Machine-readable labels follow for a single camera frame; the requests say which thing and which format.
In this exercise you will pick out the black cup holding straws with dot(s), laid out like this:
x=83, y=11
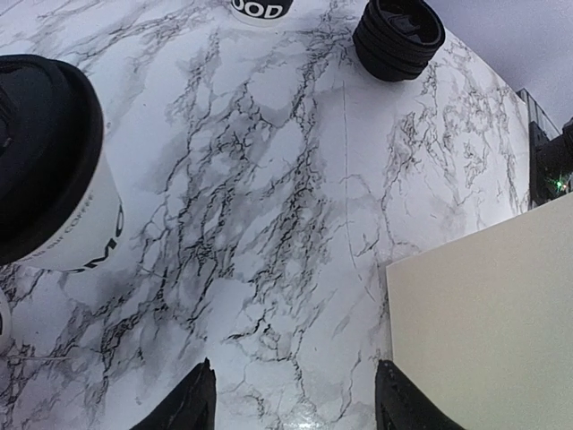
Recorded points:
x=261, y=13

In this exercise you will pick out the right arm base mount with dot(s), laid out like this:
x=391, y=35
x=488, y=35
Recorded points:
x=550, y=154

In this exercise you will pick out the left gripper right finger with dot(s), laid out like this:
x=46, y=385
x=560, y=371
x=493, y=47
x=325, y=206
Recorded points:
x=400, y=405

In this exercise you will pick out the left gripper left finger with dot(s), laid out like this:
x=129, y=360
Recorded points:
x=191, y=405

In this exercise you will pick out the brown paper takeout bag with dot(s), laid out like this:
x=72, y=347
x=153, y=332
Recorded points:
x=483, y=325

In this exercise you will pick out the stack of white paper cups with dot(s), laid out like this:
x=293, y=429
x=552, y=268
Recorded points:
x=5, y=321

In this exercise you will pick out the stack of black lids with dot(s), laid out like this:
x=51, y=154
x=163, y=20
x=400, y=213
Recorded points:
x=395, y=40

